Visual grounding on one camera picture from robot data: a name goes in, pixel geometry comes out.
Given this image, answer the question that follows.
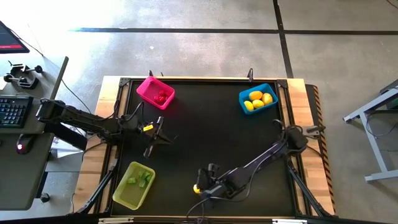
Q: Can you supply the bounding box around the silver metal bracket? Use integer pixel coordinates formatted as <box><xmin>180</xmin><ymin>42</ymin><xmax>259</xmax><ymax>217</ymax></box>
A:
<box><xmin>98</xmin><ymin>217</ymin><xmax>134</xmax><ymax>224</ymax></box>
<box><xmin>272</xmin><ymin>218</ymin><xmax>308</xmax><ymax>224</ymax></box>

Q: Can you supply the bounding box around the grey metal stand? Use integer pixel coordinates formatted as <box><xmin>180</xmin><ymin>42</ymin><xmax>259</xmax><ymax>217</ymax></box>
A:
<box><xmin>343</xmin><ymin>79</ymin><xmax>398</xmax><ymax>183</ymax></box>

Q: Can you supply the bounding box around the black computer keyboard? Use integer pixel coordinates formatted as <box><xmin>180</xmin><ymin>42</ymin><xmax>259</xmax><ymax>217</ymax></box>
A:
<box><xmin>0</xmin><ymin>95</ymin><xmax>34</xmax><ymax>129</ymax></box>

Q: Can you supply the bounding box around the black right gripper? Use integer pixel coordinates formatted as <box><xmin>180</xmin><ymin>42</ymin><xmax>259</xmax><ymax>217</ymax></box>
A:
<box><xmin>197</xmin><ymin>163</ymin><xmax>226</xmax><ymax>200</ymax></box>

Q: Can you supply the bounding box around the yellow-green plastic basket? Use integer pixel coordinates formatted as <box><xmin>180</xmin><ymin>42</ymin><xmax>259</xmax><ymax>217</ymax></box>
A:
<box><xmin>111</xmin><ymin>161</ymin><xmax>156</xmax><ymax>211</ymax></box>

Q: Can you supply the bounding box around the pink plastic basket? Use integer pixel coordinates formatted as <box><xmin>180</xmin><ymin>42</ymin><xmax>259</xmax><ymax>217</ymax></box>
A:
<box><xmin>136</xmin><ymin>76</ymin><xmax>176</xmax><ymax>111</ymax></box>

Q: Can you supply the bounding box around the black computer mouse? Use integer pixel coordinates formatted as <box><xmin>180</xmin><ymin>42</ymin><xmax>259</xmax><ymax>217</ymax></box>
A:
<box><xmin>16</xmin><ymin>133</ymin><xmax>35</xmax><ymax>156</ymax></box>

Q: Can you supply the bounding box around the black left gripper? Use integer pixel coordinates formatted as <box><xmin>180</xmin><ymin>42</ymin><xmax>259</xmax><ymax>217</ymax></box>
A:
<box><xmin>136</xmin><ymin>116</ymin><xmax>174</xmax><ymax>159</ymax></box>

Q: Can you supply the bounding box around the grey office desk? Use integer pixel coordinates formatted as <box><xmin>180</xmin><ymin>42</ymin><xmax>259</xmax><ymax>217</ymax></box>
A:
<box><xmin>0</xmin><ymin>55</ymin><xmax>70</xmax><ymax>212</ymax></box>

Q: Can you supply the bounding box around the black computer monitor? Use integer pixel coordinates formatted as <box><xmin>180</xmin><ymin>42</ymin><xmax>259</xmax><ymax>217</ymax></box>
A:
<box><xmin>0</xmin><ymin>20</ymin><xmax>31</xmax><ymax>55</ymax></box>

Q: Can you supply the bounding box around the blue plastic basket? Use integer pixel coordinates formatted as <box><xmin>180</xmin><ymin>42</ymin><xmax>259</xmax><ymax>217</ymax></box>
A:
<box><xmin>238</xmin><ymin>83</ymin><xmax>279</xmax><ymax>115</ymax></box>

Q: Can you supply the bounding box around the black aluminium table frame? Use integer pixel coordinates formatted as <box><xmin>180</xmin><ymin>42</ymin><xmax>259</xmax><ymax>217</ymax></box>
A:
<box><xmin>67</xmin><ymin>76</ymin><xmax>335</xmax><ymax>218</ymax></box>

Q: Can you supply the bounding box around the black table clamp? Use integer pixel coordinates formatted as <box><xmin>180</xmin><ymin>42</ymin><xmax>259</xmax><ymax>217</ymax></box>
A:
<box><xmin>2</xmin><ymin>73</ymin><xmax>40</xmax><ymax>90</ymax></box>
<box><xmin>6</xmin><ymin>60</ymin><xmax>44</xmax><ymax>77</ymax></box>

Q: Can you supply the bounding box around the black diagonal strut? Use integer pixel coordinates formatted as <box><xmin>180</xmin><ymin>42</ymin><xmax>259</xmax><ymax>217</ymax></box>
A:
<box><xmin>76</xmin><ymin>167</ymin><xmax>116</xmax><ymax>215</ymax></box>
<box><xmin>287</xmin><ymin>164</ymin><xmax>332</xmax><ymax>218</ymax></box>

